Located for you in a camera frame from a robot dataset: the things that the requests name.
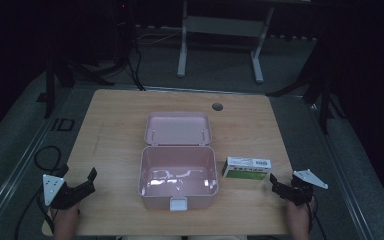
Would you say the black metal stand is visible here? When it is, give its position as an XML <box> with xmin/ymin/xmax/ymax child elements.
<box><xmin>265</xmin><ymin>39</ymin><xmax>346</xmax><ymax>135</ymax></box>
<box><xmin>35</xmin><ymin>39</ymin><xmax>116</xmax><ymax>120</ymax></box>

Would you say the pink plastic box with lid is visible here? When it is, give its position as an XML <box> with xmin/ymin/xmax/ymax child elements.
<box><xmin>137</xmin><ymin>111</ymin><xmax>220</xmax><ymax>212</ymax></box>

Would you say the person's right hand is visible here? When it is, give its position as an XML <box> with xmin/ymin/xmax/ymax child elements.
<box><xmin>286</xmin><ymin>196</ymin><xmax>316</xmax><ymax>240</ymax></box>

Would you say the white and green medicine box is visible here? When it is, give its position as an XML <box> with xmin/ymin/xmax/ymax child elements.
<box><xmin>221</xmin><ymin>156</ymin><xmax>273</xmax><ymax>182</ymax></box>

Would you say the white metal desk frame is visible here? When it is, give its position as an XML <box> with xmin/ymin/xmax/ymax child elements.
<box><xmin>176</xmin><ymin>0</ymin><xmax>276</xmax><ymax>85</ymax></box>

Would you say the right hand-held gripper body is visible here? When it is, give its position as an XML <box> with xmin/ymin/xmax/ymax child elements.
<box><xmin>280</xmin><ymin>168</ymin><xmax>329</xmax><ymax>207</ymax></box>

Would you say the person's left hand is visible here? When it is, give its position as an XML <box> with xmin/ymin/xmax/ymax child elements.
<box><xmin>50</xmin><ymin>202</ymin><xmax>81</xmax><ymax>240</ymax></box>

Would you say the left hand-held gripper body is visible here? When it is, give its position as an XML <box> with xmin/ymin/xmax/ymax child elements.
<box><xmin>42</xmin><ymin>173</ymin><xmax>85</xmax><ymax>211</ymax></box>

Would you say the black cable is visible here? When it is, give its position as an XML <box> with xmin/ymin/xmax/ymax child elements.
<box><xmin>14</xmin><ymin>145</ymin><xmax>70</xmax><ymax>240</ymax></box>
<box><xmin>307</xmin><ymin>195</ymin><xmax>328</xmax><ymax>240</ymax></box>

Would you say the bundle of dark cables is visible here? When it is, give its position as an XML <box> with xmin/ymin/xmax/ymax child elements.
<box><xmin>113</xmin><ymin>0</ymin><xmax>147</xmax><ymax>92</ymax></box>

